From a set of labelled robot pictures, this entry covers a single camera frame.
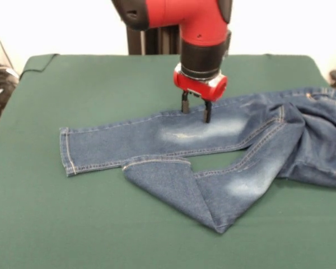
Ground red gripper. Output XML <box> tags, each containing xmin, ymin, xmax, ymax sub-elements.
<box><xmin>172</xmin><ymin>63</ymin><xmax>229</xmax><ymax>124</ymax></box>

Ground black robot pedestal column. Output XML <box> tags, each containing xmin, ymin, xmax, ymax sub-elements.
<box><xmin>125</xmin><ymin>25</ymin><xmax>183</xmax><ymax>56</ymax></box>

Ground dark green table cloth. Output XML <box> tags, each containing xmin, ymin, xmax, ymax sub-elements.
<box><xmin>0</xmin><ymin>53</ymin><xmax>336</xmax><ymax>269</ymax></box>

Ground blue denim jeans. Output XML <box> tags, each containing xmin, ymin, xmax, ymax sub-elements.
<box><xmin>59</xmin><ymin>86</ymin><xmax>336</xmax><ymax>235</ymax></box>

